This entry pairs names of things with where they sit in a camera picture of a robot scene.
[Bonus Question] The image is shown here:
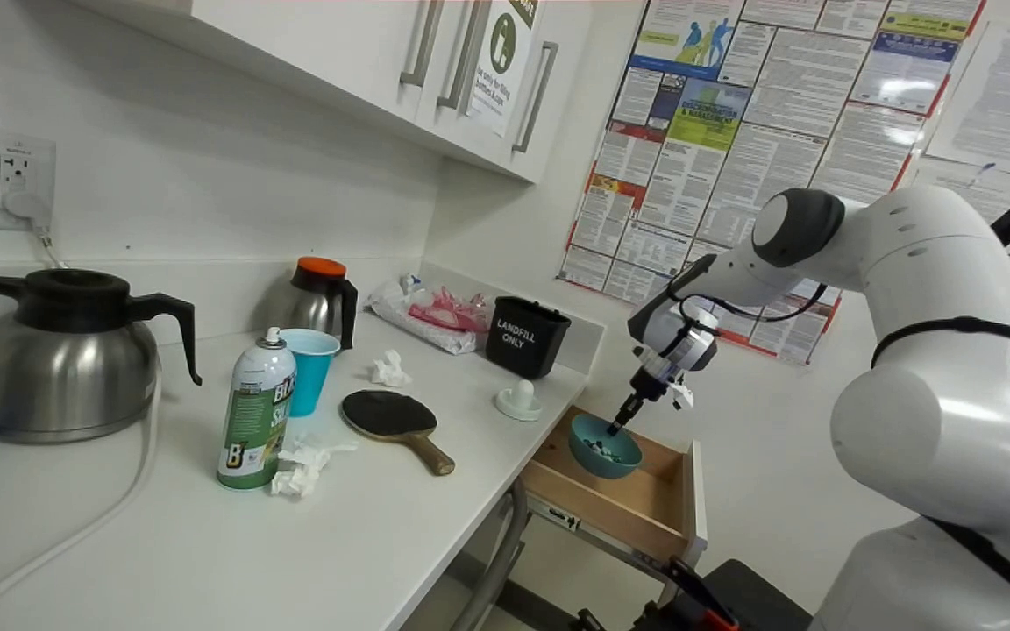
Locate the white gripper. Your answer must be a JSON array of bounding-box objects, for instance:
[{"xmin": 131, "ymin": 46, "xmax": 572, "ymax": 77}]
[{"xmin": 602, "ymin": 295, "xmax": 722, "ymax": 443}]

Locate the teal bowl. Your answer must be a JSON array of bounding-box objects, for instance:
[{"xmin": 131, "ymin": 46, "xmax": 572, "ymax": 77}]
[{"xmin": 566, "ymin": 415, "xmax": 644, "ymax": 485}]

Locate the wooden open drawer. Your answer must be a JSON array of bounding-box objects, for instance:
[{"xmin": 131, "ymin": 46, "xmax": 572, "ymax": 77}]
[{"xmin": 516, "ymin": 400, "xmax": 711, "ymax": 574}]

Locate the small white round dish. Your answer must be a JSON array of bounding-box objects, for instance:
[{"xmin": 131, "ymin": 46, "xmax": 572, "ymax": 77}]
[{"xmin": 492, "ymin": 377, "xmax": 547, "ymax": 427}]

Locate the black plastic bin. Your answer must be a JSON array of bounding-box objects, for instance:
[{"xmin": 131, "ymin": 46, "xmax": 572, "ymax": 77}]
[{"xmin": 480, "ymin": 290, "xmax": 575, "ymax": 381}]

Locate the black stand base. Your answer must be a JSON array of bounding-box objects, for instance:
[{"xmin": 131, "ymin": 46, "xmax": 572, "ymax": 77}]
[{"xmin": 572, "ymin": 559, "xmax": 815, "ymax": 631}]

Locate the bag of pink packets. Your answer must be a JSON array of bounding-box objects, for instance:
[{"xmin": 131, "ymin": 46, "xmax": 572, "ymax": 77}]
[{"xmin": 362, "ymin": 269, "xmax": 499, "ymax": 360}]

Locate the black ping pong paddle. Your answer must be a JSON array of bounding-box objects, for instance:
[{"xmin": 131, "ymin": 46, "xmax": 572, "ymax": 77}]
[{"xmin": 336, "ymin": 385, "xmax": 461, "ymax": 479}]

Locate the small crumpled white paper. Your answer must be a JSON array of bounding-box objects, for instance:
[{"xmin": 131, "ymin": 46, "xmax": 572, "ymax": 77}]
[{"xmin": 365, "ymin": 346, "xmax": 419, "ymax": 394}]

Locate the blue plastic cup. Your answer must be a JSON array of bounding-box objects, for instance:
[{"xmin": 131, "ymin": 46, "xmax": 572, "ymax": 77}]
[{"xmin": 278, "ymin": 328, "xmax": 345, "ymax": 421}]

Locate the white cabinet door with sign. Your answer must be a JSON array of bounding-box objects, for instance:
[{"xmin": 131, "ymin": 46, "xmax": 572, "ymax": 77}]
[{"xmin": 430, "ymin": 0, "xmax": 547, "ymax": 167}]

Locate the crumpled white tissue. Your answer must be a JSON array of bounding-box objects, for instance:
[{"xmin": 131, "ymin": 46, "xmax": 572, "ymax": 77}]
[{"xmin": 268, "ymin": 434, "xmax": 345, "ymax": 505}]

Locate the steel carafe with orange lid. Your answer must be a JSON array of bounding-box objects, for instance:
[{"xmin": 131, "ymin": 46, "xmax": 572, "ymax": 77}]
[{"xmin": 253, "ymin": 255, "xmax": 362, "ymax": 354}]

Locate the green spray can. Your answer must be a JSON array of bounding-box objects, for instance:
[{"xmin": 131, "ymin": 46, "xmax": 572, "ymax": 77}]
[{"xmin": 213, "ymin": 322, "xmax": 300, "ymax": 491}]

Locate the green stay safe sign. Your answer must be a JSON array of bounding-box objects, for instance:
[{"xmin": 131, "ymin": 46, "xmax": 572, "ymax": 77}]
[{"xmin": 463, "ymin": 0, "xmax": 544, "ymax": 136}]

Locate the white paper notice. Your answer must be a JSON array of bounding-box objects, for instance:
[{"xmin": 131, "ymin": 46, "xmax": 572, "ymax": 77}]
[{"xmin": 924, "ymin": 21, "xmax": 1010, "ymax": 191}]

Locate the steel coffee pot black lid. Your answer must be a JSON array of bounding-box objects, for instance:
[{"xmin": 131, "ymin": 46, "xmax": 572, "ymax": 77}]
[{"xmin": 0, "ymin": 268, "xmax": 206, "ymax": 448}]

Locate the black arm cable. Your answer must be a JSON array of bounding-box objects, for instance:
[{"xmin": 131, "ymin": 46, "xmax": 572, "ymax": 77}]
[{"xmin": 668, "ymin": 254, "xmax": 837, "ymax": 330}]

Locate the large colourful wall poster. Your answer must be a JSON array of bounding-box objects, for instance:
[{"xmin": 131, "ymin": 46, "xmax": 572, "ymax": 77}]
[{"xmin": 553, "ymin": 0, "xmax": 993, "ymax": 370}]

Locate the steel cabinet handle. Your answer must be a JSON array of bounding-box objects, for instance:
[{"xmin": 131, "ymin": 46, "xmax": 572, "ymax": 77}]
[
  {"xmin": 507, "ymin": 38, "xmax": 561, "ymax": 159},
  {"xmin": 395, "ymin": 0, "xmax": 448, "ymax": 92},
  {"xmin": 437, "ymin": 0, "xmax": 496, "ymax": 116}
]

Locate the white power cord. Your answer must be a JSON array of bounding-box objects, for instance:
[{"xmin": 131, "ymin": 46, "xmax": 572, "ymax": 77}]
[{"xmin": 0, "ymin": 171, "xmax": 167, "ymax": 631}]

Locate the white wall power outlet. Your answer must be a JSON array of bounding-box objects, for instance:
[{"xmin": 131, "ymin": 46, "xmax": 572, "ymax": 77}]
[{"xmin": 0, "ymin": 132, "xmax": 58, "ymax": 235}]

